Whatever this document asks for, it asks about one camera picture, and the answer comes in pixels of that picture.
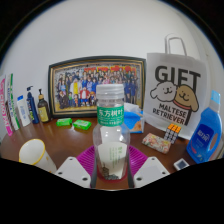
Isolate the colourful puzzle cube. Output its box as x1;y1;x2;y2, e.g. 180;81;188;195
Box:
163;123;183;145

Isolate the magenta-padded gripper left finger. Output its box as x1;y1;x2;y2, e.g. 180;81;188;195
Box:
53;145;98;189

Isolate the white printed paper gift bag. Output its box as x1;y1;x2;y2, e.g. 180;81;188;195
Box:
142;33;208;140

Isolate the framed group photo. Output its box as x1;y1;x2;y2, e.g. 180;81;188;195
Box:
47;55;148;118

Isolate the small floral patterned pouch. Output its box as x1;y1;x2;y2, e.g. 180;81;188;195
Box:
141;132;172;155

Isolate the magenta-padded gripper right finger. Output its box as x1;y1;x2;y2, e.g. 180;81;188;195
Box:
128;144;171;189

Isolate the white mug with yellow handle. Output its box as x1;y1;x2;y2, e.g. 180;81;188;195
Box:
18;138;58;174

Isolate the white bottle with blue cap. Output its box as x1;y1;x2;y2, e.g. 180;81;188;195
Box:
16;94;32;128

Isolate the dark blue pump bottle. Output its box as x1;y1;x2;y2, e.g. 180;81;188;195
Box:
26;85;40;125

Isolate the white remote control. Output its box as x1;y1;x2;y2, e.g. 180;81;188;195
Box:
173;158;190;172

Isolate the clear green-labelled water bottle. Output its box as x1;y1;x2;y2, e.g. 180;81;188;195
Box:
92;83;132;182

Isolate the brown pump bottle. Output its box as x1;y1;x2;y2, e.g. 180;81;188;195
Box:
36;88;51;124

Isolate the blue detergent bottle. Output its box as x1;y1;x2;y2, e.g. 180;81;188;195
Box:
185;89;223;165

